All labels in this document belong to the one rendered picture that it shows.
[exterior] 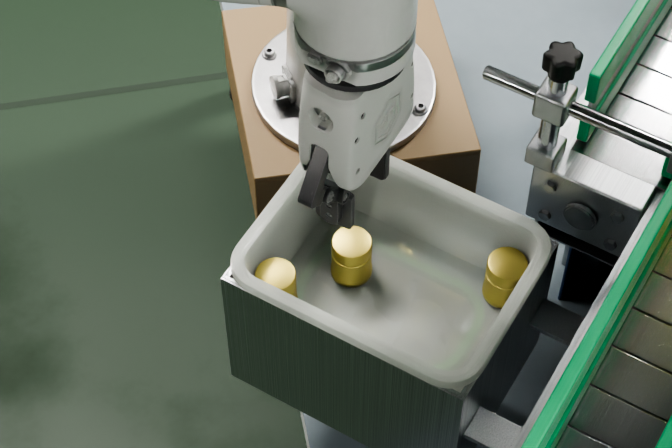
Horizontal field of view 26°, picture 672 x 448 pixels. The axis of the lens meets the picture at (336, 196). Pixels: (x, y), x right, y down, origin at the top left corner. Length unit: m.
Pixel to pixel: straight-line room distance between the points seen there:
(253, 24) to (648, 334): 0.64
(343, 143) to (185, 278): 1.38
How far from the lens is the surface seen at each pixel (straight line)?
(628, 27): 1.18
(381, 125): 1.05
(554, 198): 1.20
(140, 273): 2.40
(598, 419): 1.06
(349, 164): 1.04
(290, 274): 1.19
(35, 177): 2.54
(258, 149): 1.45
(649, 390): 1.08
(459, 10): 1.71
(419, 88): 1.50
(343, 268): 1.22
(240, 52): 1.54
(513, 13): 1.71
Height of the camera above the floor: 1.97
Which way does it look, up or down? 53 degrees down
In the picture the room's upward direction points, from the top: straight up
